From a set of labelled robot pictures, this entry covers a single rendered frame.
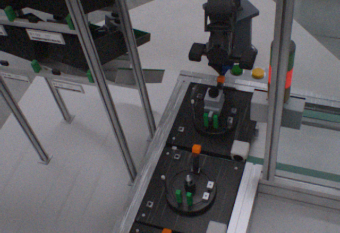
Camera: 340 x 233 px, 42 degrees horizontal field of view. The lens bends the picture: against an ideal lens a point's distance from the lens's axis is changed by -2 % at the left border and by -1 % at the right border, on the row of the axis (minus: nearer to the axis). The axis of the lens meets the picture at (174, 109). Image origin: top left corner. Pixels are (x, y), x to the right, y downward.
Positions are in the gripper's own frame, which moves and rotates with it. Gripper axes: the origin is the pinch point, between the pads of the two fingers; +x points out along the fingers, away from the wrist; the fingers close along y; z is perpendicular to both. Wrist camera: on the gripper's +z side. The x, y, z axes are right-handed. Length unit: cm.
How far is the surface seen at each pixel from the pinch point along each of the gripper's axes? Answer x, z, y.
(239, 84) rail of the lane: 13.3, 6.1, -3.5
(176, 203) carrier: 9.4, -40.8, 1.9
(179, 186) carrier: 9.4, -35.7, 2.8
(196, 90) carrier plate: 11.8, -0.5, 8.7
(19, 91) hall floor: 109, 52, 153
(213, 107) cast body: 3.0, -12.6, -0.6
